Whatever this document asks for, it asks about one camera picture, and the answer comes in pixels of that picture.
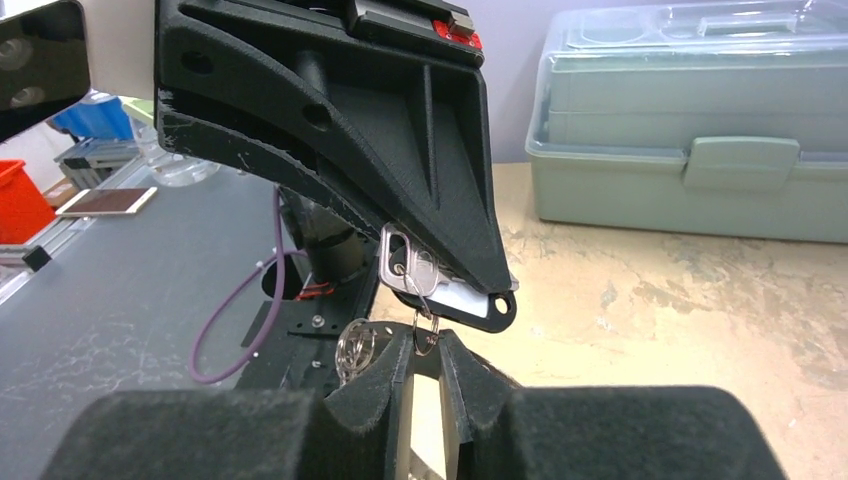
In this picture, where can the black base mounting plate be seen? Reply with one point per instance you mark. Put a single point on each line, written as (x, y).
(299, 351)

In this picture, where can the large keyring with keys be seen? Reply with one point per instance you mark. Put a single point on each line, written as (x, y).
(361, 348)

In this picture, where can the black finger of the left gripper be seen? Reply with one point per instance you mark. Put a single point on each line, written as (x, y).
(375, 110)
(190, 125)

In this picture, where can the red plastic bin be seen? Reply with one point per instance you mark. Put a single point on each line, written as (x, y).
(24, 211)

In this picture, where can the translucent green plastic storage box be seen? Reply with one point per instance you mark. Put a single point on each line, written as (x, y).
(722, 118)

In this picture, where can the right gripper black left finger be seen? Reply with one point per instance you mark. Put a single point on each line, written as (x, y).
(201, 434)

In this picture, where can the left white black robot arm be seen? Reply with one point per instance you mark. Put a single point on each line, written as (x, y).
(365, 114)

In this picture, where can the clear plastic bottle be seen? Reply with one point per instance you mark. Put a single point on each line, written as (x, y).
(169, 169)

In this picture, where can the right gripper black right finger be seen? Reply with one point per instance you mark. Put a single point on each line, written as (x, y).
(498, 429)

